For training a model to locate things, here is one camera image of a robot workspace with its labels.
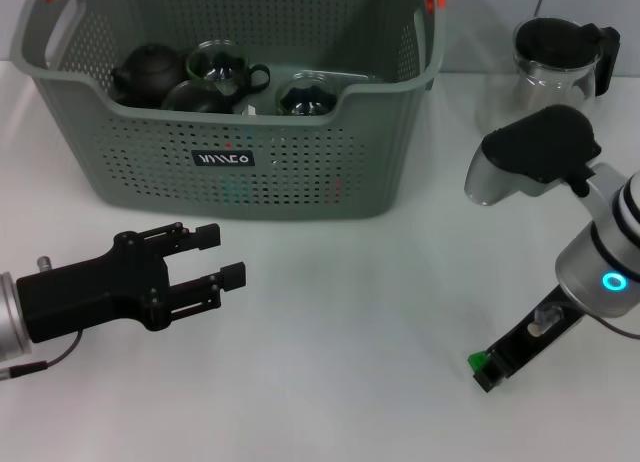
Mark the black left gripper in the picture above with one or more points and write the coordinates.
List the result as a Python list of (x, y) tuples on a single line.
[(95, 297)]

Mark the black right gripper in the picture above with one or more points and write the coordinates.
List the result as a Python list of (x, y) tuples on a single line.
[(525, 342)]

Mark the green brick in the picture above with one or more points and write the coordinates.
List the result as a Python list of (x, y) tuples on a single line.
[(477, 360)]

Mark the glass teacup with black base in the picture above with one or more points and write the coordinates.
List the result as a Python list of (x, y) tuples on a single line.
[(220, 72), (306, 99), (190, 99)]

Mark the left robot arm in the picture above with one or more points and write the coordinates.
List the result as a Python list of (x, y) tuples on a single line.
[(10, 317)]

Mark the grey perforated plastic storage bin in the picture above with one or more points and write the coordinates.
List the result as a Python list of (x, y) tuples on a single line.
[(300, 182)]

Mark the right wrist metal plug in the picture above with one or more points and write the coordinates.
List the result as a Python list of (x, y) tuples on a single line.
[(546, 319)]

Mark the wrist metal plug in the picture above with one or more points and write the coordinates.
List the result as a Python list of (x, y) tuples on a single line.
[(546, 319), (44, 263)]

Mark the left wrist metal plug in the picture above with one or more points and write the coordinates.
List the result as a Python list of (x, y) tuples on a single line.
[(44, 263)]

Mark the black clay teapot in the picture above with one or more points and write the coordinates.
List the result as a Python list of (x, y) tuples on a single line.
[(145, 72)]

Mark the glass pitcher with black lid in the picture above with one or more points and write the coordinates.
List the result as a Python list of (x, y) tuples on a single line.
[(555, 42)]

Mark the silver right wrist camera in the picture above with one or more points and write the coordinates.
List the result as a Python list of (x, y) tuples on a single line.
[(535, 147)]

